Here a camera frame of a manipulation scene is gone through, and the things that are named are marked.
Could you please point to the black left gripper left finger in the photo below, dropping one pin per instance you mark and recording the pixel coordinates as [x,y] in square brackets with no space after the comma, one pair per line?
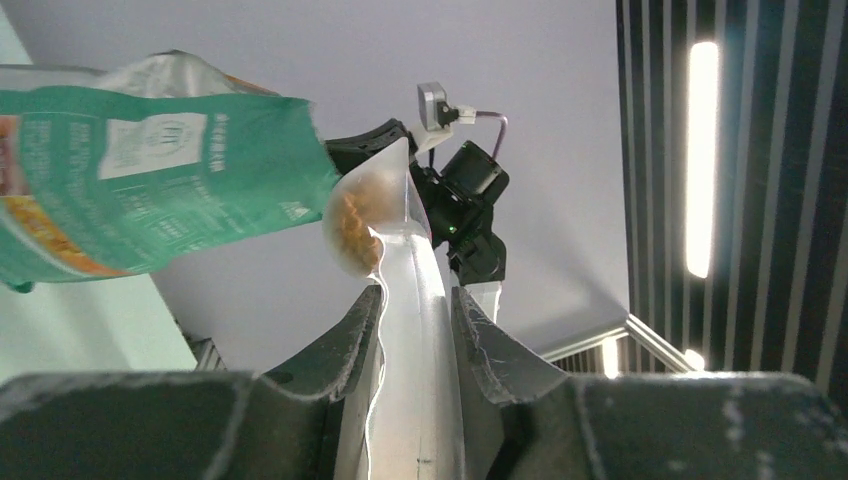
[303,419]

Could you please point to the clear plastic food scoop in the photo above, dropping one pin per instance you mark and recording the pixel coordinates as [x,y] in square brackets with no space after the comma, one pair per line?
[412,426]

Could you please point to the green white pet food bag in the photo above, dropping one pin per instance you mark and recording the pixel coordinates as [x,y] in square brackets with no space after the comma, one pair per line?
[107,174]

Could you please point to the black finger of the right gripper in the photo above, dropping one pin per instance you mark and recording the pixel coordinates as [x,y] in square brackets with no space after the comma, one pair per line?
[350,152]

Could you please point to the ceiling strip light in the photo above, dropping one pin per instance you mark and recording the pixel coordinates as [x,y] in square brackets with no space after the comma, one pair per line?
[701,155]

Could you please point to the brown pet food kibble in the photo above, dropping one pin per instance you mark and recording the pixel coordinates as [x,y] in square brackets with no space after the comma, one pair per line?
[348,223]

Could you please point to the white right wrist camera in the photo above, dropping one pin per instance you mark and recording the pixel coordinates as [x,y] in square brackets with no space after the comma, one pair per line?
[437,116]

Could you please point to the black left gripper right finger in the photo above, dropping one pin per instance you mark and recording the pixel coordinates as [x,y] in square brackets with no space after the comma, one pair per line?
[524,418]

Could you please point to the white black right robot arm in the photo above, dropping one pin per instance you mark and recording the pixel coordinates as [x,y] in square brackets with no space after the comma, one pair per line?
[458,200]

